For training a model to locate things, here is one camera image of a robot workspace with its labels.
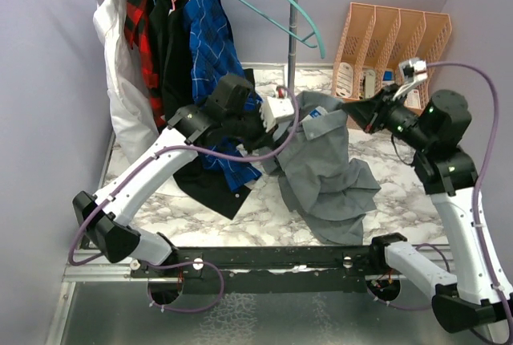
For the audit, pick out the grey boxed item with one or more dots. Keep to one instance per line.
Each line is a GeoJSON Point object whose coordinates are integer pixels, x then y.
{"type": "Point", "coordinates": [367, 83]}

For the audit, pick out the blue white box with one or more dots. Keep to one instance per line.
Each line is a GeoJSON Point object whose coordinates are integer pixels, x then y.
{"type": "Point", "coordinates": [388, 77]}

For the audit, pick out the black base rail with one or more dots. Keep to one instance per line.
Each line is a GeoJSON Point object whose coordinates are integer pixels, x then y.
{"type": "Point", "coordinates": [273, 269]}

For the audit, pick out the peach plastic file organizer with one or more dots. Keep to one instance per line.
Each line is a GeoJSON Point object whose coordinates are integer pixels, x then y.
{"type": "Point", "coordinates": [380, 37]}

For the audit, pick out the red black plaid shirt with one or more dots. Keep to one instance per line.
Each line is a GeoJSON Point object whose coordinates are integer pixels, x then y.
{"type": "Point", "coordinates": [136, 31]}

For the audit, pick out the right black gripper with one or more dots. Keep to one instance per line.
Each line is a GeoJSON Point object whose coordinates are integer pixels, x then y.
{"type": "Point", "coordinates": [369, 112]}

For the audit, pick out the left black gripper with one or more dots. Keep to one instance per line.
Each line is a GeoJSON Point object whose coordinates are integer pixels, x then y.
{"type": "Point", "coordinates": [264, 140]}

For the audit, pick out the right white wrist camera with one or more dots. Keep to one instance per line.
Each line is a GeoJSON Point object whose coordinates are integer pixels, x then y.
{"type": "Point", "coordinates": [414, 73]}

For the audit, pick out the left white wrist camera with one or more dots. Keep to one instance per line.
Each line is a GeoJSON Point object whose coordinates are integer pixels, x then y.
{"type": "Point", "coordinates": [276, 108]}

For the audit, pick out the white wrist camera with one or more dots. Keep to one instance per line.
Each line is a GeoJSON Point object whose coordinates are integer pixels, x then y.
{"type": "Point", "coordinates": [414, 73]}
{"type": "Point", "coordinates": [276, 108]}

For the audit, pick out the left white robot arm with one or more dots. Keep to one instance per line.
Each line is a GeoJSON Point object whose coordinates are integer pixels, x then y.
{"type": "Point", "coordinates": [104, 217]}

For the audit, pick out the white shirt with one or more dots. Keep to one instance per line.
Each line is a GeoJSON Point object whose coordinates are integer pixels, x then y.
{"type": "Point", "coordinates": [131, 114]}

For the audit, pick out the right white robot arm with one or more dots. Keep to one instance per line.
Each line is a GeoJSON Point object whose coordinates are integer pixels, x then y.
{"type": "Point", "coordinates": [477, 293]}

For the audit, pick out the grey shirt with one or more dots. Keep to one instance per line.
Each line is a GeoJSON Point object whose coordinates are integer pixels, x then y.
{"type": "Point", "coordinates": [317, 179]}

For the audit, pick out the blue plaid shirt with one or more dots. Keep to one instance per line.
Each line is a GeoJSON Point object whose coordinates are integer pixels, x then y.
{"type": "Point", "coordinates": [214, 56]}

